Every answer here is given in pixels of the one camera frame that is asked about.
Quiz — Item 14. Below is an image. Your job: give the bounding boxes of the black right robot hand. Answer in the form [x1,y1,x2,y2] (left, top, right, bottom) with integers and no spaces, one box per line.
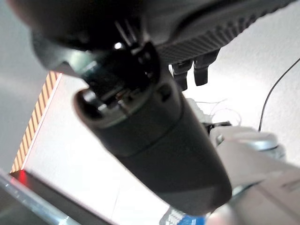
[7,0,297,216]

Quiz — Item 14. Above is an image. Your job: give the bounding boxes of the blue white package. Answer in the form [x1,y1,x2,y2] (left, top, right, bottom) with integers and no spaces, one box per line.
[159,207,207,225]

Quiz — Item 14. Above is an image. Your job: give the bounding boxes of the silver robot limb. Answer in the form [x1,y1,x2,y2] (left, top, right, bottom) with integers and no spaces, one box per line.
[208,126,300,225]

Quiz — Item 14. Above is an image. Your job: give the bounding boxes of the orange black striped tape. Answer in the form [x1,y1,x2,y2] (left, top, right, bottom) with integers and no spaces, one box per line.
[10,71,62,173]

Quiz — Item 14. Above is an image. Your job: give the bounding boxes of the thin black cable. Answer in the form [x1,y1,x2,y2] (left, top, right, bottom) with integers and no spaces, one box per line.
[258,58,300,132]

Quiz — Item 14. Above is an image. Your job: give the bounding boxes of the grey metal rail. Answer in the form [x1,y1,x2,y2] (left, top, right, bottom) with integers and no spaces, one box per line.
[0,170,111,225]

